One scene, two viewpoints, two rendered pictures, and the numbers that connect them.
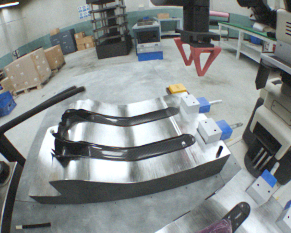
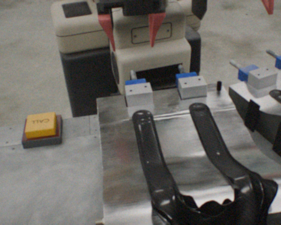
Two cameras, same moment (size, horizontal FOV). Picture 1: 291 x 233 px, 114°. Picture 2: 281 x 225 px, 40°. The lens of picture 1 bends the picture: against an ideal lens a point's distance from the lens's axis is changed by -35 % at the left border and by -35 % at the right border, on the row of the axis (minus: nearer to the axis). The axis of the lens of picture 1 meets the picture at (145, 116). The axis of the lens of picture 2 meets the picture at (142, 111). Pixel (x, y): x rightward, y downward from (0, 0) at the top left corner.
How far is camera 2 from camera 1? 0.62 m
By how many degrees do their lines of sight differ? 67
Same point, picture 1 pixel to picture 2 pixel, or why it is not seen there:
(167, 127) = (174, 123)
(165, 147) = (205, 128)
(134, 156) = (218, 155)
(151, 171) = (241, 138)
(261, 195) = (270, 74)
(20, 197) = not seen: outside the picture
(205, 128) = (195, 85)
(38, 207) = not seen: outside the picture
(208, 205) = (274, 112)
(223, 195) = (261, 103)
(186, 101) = (140, 91)
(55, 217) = not seen: outside the picture
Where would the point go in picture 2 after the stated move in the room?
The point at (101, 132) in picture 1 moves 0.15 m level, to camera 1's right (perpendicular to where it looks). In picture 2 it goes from (193, 174) to (181, 113)
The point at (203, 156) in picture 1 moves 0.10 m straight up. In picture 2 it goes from (222, 99) to (226, 53)
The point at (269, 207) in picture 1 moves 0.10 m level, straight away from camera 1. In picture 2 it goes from (279, 77) to (267, 56)
